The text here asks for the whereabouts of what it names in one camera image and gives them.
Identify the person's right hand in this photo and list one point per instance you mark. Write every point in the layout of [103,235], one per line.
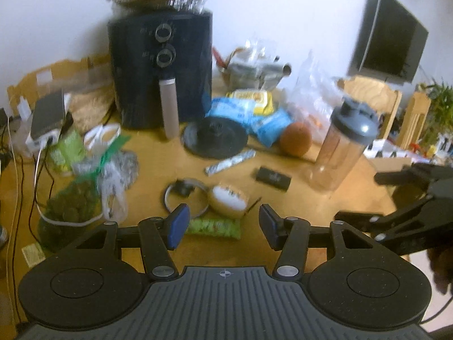
[444,269]

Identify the small black rectangular case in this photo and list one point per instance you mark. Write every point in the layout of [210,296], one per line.
[273,178]

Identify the black monitor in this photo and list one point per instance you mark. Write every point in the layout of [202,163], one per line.
[389,39]

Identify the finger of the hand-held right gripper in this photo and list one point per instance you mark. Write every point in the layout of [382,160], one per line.
[417,175]
[407,226]

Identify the grey power bank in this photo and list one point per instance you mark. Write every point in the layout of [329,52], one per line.
[47,113]

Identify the white charger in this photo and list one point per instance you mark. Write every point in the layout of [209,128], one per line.
[40,143]

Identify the cardboard sheet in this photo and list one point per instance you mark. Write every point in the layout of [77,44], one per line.
[46,78]

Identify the black air fryer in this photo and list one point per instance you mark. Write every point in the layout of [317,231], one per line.
[141,78]

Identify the black round kettle base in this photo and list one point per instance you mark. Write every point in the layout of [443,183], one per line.
[214,138]

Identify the clear shaker bottle grey lid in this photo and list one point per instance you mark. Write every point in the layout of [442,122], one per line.
[339,148]

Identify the bag of green balls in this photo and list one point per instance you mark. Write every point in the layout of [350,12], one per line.
[69,212]

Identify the small paper tag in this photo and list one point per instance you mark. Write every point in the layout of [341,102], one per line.
[33,255]

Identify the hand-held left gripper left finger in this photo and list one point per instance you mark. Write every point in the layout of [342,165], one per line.
[178,226]

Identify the foil roll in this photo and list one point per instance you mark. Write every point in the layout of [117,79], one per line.
[278,70]

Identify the blue wipes packet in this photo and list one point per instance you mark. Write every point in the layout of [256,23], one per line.
[231,108]
[269,127]

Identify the large clear plastic bag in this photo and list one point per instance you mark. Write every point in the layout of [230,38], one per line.
[315,88]

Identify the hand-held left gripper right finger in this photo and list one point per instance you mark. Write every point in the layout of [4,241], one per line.
[268,227]

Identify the beige grain bag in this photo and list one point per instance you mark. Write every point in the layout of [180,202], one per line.
[93,106]

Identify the green potted plant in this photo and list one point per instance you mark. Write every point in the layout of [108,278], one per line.
[440,113]

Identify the white paper boxes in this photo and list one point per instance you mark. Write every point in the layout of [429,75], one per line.
[393,154]

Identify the green snack packet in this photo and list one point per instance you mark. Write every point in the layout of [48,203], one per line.
[212,227]

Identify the silver stick sachet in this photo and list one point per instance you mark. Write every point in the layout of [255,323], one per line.
[230,162]

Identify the brown round fruit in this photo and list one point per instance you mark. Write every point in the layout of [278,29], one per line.
[296,139]

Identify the zip bag of dark seeds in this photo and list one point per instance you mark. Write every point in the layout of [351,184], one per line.
[116,163]

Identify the wooden chair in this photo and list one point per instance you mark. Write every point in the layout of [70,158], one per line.
[416,120]
[371,95]

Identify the green can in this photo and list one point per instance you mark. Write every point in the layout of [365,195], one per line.
[67,148]

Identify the yellow wipes packet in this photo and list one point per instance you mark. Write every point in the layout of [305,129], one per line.
[253,101]

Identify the small knotted clear plastic bag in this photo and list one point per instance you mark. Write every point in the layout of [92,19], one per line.
[113,198]

